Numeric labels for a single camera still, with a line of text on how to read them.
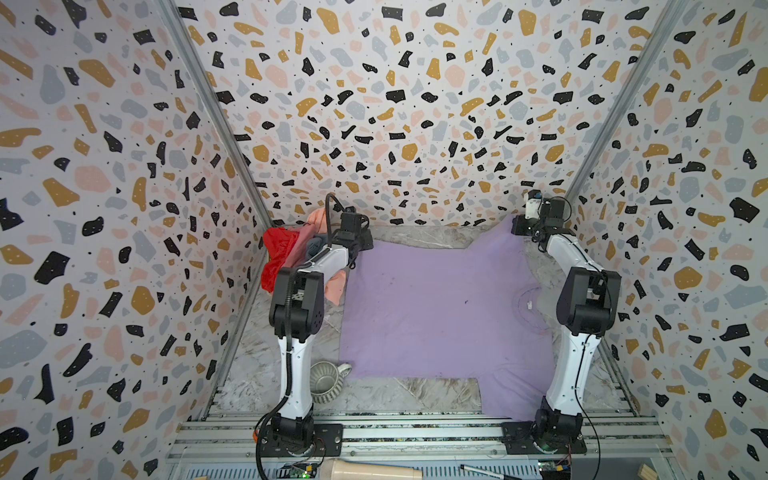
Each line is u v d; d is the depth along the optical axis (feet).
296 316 1.92
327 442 2.41
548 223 2.70
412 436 2.49
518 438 2.40
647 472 2.27
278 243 3.31
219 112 2.83
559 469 2.35
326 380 2.73
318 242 3.00
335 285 3.08
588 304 1.96
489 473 2.29
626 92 2.78
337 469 2.20
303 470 2.30
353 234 2.74
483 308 3.58
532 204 3.10
